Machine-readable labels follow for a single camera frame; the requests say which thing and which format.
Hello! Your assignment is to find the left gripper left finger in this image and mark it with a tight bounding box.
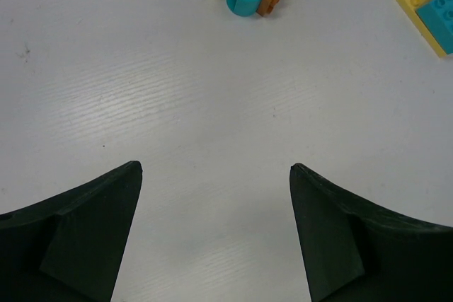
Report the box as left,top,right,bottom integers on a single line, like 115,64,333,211
1,161,142,301

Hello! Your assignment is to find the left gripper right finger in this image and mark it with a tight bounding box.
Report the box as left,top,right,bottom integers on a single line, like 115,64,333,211
289,163,452,301

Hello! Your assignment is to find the teal lego brick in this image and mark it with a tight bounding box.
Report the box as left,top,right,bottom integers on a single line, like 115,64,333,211
416,0,452,54

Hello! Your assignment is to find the yellow lego brick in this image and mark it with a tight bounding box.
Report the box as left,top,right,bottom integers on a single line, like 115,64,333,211
396,0,447,58

